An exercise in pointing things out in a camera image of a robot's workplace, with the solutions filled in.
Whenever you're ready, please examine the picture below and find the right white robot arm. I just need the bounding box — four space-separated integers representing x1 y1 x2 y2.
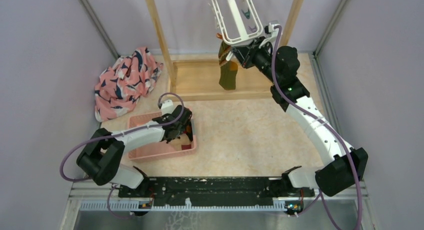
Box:
231 40 369 197

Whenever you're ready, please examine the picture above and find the pink plastic basket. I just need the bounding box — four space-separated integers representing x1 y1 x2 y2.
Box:
127 119 198 163

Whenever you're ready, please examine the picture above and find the green striped sock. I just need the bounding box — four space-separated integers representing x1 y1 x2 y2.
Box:
218 41 238 91

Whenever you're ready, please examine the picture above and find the pink patterned cloth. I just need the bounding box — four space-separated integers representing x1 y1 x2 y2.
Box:
94 47 164 122

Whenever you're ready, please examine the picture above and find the argyle patterned sock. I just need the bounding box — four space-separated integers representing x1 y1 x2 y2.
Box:
178 121 194 142

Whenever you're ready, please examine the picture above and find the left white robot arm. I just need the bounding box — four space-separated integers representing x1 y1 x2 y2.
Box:
76 105 193 197

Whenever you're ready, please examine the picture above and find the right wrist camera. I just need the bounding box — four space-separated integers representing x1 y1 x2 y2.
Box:
259 21 283 48

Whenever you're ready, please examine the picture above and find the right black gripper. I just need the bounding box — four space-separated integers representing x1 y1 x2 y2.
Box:
231 37 281 85

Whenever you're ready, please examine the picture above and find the wooden hanger stand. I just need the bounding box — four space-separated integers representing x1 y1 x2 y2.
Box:
145 0 303 101

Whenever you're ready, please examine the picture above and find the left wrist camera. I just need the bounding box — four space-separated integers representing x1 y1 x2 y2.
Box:
158 100 175 115

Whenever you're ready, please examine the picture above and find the white plastic clip hanger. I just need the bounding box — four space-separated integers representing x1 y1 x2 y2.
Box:
209 0 264 46

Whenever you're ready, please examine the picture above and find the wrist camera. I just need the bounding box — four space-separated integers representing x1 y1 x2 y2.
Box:
259 21 283 48
158 100 175 115

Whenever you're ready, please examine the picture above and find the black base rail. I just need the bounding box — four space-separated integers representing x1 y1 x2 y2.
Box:
81 177 316 215

